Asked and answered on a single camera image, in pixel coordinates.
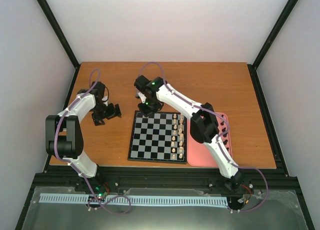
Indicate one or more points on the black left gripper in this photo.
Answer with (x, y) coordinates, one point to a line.
(96, 118)

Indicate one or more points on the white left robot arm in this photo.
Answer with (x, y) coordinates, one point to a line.
(63, 135)

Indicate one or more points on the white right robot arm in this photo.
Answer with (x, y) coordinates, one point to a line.
(204, 126)

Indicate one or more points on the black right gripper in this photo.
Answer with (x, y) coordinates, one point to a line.
(147, 113)

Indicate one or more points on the black and white chessboard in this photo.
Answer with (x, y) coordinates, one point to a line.
(153, 138)

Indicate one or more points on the pink plastic tray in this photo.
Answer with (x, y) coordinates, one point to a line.
(198, 155)

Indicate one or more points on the light blue cable duct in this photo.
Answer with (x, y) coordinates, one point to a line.
(139, 201)

